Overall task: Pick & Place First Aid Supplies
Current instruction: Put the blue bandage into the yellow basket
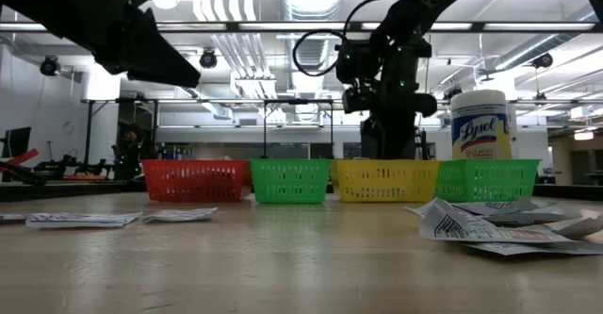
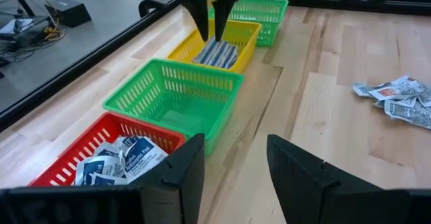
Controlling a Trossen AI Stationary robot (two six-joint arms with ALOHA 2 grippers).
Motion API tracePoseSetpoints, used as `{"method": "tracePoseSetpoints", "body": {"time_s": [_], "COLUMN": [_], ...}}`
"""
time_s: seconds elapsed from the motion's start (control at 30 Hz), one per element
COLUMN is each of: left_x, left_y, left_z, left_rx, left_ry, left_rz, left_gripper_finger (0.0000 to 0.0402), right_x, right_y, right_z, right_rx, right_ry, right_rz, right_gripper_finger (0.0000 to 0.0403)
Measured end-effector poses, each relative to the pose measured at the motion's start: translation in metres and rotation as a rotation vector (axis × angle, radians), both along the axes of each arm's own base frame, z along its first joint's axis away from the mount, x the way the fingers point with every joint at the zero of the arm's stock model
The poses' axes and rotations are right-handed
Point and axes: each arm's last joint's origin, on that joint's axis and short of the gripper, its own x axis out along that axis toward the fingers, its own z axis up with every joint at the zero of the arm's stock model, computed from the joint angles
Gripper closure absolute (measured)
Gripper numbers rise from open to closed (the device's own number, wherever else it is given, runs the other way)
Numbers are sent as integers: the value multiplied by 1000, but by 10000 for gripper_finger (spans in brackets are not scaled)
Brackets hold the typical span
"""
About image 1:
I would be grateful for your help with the green plastic basket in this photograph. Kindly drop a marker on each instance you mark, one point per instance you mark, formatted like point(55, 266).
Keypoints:
point(485, 182)
point(289, 179)

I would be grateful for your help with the yellow plastic basket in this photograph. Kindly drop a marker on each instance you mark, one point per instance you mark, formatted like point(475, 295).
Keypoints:
point(386, 182)

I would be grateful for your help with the black hanging lamp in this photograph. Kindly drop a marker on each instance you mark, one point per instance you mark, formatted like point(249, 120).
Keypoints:
point(453, 93)

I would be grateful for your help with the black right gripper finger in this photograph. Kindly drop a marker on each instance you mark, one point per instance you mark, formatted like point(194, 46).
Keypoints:
point(382, 135)
point(402, 135)

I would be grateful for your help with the red flat object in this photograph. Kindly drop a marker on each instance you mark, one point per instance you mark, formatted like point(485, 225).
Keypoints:
point(21, 157)

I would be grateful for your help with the black computer monitor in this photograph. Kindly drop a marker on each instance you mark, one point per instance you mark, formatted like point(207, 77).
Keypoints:
point(16, 142)
point(365, 144)

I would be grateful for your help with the black overhead frame beam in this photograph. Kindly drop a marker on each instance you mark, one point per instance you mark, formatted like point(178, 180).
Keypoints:
point(282, 26)

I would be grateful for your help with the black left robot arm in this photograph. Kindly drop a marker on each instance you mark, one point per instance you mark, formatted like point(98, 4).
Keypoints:
point(47, 3)

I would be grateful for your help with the orange strip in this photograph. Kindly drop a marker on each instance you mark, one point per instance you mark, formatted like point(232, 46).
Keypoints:
point(87, 177)

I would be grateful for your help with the black table edge rail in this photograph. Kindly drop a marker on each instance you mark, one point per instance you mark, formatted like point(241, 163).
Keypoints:
point(70, 190)

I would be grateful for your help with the person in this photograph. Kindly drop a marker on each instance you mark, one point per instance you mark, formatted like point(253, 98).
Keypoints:
point(132, 149)

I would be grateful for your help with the black background robot arm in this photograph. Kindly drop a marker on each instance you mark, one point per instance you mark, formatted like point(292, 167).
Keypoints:
point(56, 165)
point(94, 168)

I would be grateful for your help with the red plastic basket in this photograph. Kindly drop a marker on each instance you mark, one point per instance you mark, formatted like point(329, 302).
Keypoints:
point(188, 182)

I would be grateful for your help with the Lysol wipes canister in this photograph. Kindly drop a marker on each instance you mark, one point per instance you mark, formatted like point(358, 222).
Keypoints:
point(480, 130)

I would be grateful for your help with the black background workstation frame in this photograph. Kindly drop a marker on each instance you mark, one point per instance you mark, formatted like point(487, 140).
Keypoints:
point(88, 135)

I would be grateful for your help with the black hanging camera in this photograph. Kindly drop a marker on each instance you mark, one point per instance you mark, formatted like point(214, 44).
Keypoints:
point(208, 60)
point(49, 66)
point(542, 61)

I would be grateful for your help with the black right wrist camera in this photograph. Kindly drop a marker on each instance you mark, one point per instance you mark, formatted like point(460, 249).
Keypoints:
point(358, 61)

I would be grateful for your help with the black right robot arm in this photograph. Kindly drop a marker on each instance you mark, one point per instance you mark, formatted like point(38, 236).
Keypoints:
point(424, 7)

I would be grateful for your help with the silver ventilation duct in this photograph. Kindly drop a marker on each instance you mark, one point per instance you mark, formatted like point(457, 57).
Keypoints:
point(311, 3)

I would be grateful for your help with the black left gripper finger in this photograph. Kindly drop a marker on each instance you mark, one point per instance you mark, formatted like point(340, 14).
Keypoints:
point(160, 52)
point(160, 76)

